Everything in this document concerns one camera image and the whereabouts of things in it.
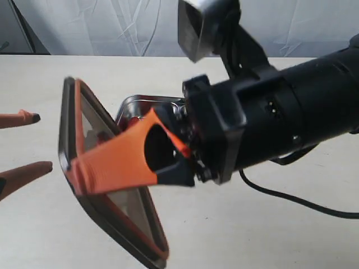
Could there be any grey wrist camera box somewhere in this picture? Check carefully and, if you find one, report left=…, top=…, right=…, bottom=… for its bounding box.
left=177, top=1, right=241, bottom=63

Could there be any stainless steel lunch box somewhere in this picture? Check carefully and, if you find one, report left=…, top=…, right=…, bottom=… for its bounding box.
left=115, top=95, right=185, bottom=132

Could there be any dark transparent lunch box lid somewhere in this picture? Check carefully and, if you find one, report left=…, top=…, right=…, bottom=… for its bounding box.
left=58, top=76, right=169, bottom=268

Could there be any red toy sausage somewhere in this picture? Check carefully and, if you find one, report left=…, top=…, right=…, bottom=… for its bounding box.
left=127, top=117, right=141, bottom=128

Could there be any blue-grey backdrop cloth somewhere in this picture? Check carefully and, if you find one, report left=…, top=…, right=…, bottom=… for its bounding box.
left=11, top=0, right=359, bottom=58

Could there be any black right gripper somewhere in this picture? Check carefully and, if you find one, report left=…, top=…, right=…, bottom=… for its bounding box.
left=153, top=76, right=283, bottom=187

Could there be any black cable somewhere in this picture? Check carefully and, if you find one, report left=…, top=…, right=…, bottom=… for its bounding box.
left=240, top=145, right=359, bottom=220

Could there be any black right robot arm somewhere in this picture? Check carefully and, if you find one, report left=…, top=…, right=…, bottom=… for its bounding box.
left=68, top=38, right=358, bottom=195

